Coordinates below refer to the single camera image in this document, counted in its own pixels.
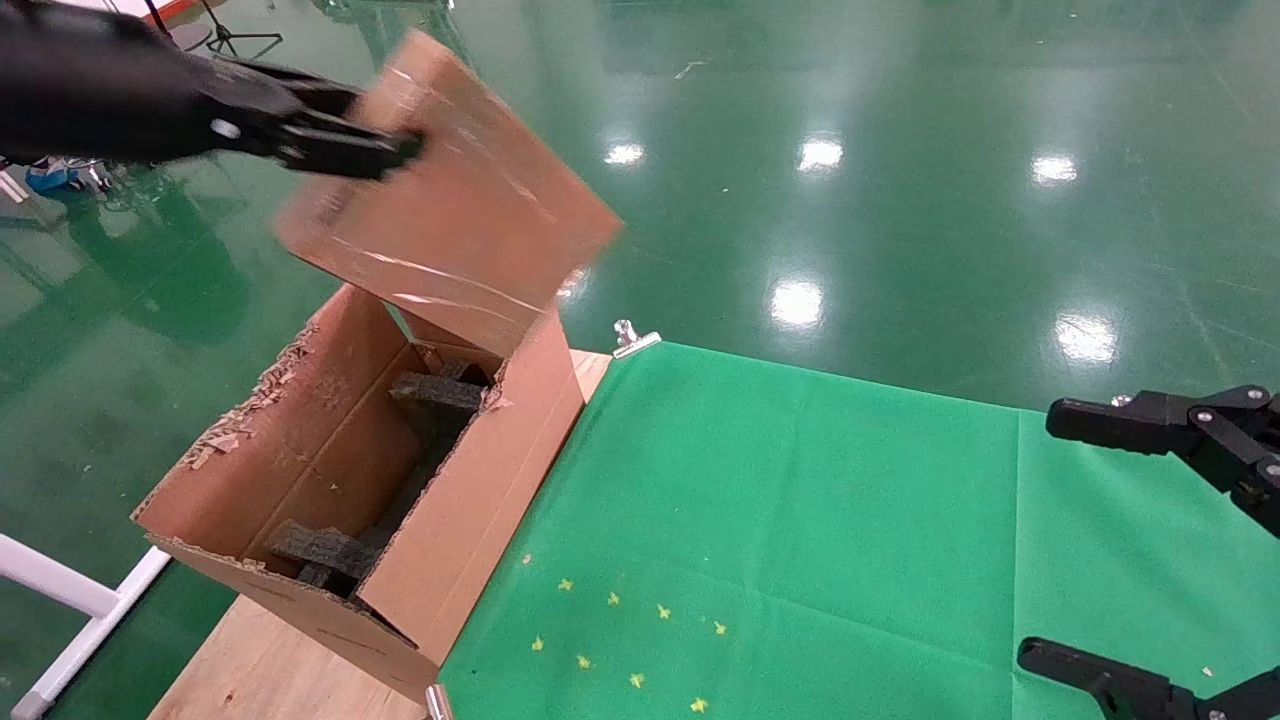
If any large open cardboard carton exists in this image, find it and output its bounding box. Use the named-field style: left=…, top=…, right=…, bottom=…
left=132, top=283, right=613, bottom=706

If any white metal table frame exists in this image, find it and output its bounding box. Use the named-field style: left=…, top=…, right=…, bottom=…
left=0, top=530, right=173, bottom=720

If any black tripod stand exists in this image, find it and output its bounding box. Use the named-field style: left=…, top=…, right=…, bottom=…
left=203, top=0, right=284, bottom=61

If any black pole stand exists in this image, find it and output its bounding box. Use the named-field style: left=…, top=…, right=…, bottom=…
left=143, top=0, right=213, bottom=53

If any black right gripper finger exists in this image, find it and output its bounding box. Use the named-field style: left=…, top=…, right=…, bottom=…
left=1045, top=386, right=1280, bottom=539
left=1017, top=638, right=1280, bottom=720

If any blue shoe cover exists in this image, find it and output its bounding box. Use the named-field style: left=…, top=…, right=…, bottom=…
left=25, top=160, right=86, bottom=194

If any brown cardboard box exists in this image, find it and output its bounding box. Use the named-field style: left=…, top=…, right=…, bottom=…
left=275, top=30, right=627, bottom=358

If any green table cloth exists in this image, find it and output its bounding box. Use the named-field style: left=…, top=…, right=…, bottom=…
left=440, top=340, right=1280, bottom=720

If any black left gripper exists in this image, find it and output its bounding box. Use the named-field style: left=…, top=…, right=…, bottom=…
left=0, top=5, right=427, bottom=182

